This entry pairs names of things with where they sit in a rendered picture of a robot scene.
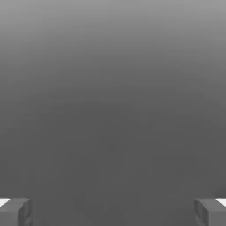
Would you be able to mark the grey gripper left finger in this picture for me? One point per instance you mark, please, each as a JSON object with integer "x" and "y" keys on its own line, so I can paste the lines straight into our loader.
{"x": 14, "y": 211}

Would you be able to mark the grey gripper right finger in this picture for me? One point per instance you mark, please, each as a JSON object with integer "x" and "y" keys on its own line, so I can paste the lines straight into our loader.
{"x": 211, "y": 211}

